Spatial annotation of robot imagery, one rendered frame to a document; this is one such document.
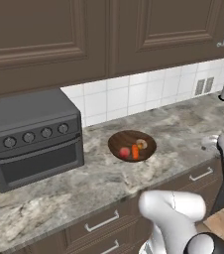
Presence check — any grey wall outlet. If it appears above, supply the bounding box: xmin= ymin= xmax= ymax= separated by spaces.
xmin=194 ymin=78 xmax=206 ymax=97
xmin=204 ymin=76 xmax=215 ymax=94

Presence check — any silver drawer handle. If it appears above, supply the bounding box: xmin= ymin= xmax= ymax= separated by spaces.
xmin=188 ymin=166 xmax=214 ymax=183
xmin=83 ymin=209 xmax=121 ymax=233
xmin=100 ymin=239 xmax=121 ymax=254

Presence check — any grey toaster oven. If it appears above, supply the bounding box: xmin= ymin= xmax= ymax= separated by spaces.
xmin=0 ymin=87 xmax=85 ymax=194

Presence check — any dark wooden bowl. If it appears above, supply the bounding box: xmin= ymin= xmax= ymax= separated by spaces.
xmin=107 ymin=129 xmax=158 ymax=163

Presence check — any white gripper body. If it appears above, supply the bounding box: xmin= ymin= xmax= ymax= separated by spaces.
xmin=200 ymin=134 xmax=222 ymax=154

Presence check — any orange carrot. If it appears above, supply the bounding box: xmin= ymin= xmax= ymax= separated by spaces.
xmin=131 ymin=144 xmax=141 ymax=161

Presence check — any grey toaster oven door handle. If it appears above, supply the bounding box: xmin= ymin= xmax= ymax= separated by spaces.
xmin=0 ymin=136 xmax=82 ymax=166

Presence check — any tan mushroom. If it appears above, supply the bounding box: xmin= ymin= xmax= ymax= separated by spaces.
xmin=136 ymin=138 xmax=149 ymax=151

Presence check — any brown drawer front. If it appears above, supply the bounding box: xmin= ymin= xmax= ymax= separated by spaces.
xmin=63 ymin=195 xmax=144 ymax=246
xmin=152 ymin=158 xmax=224 ymax=212
xmin=67 ymin=218 xmax=152 ymax=254

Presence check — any brown wall cupboard door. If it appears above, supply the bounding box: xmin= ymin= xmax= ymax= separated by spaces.
xmin=0 ymin=0 xmax=110 ymax=100
xmin=109 ymin=0 xmax=224 ymax=78

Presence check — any grey toaster oven door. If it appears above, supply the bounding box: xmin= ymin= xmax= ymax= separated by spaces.
xmin=0 ymin=133 xmax=85 ymax=194

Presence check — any grey toaster oven knob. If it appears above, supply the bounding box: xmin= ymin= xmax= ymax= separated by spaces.
xmin=22 ymin=131 xmax=36 ymax=144
xmin=3 ymin=136 xmax=18 ymax=149
xmin=40 ymin=126 xmax=54 ymax=139
xmin=57 ymin=122 xmax=70 ymax=135

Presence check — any red peach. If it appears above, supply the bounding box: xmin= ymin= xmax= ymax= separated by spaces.
xmin=118 ymin=147 xmax=132 ymax=159

